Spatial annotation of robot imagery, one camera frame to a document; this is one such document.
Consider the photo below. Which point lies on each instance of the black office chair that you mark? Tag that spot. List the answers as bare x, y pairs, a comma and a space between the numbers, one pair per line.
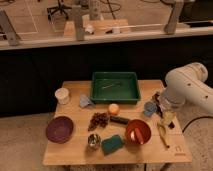
61, 8

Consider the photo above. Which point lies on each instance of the red bowl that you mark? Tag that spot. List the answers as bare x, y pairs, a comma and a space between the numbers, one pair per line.
144, 129

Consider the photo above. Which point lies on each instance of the carrot in red bowl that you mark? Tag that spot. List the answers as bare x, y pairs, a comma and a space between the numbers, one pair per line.
138, 135

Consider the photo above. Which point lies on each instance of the yellow banana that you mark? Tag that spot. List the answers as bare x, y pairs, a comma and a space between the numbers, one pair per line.
163, 134

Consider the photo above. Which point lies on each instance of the silver metal cup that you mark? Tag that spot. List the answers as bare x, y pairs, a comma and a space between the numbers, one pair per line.
94, 141

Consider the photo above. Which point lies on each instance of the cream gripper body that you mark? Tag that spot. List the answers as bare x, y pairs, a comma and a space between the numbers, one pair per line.
167, 117

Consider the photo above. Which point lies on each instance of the blue small cup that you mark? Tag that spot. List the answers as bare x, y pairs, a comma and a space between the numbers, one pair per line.
149, 109

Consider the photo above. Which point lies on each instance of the purple bowl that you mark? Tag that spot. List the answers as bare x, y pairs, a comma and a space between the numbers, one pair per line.
59, 129

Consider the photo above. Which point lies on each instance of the green sponge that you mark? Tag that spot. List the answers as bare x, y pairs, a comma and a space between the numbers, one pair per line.
111, 144

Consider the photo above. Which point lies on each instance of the metal utensil in tray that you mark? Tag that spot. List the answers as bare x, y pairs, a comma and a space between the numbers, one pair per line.
111, 85

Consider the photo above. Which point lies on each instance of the brown grape bunch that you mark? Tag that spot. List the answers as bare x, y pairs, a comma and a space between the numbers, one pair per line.
98, 119

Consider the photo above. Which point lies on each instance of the green plastic tray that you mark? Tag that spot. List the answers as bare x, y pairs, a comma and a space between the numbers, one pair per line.
127, 93

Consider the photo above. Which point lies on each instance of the white cup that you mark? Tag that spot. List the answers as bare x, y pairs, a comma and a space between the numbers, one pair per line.
62, 95

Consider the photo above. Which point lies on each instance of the black handled tool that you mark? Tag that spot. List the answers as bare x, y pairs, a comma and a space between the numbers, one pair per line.
160, 109

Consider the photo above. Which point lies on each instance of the orange fruit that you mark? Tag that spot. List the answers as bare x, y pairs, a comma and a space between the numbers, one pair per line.
113, 109

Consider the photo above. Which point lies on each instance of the blue-grey towel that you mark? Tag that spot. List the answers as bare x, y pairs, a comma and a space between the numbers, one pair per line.
85, 101

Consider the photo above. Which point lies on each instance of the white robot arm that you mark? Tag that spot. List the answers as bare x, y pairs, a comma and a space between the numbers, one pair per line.
187, 83

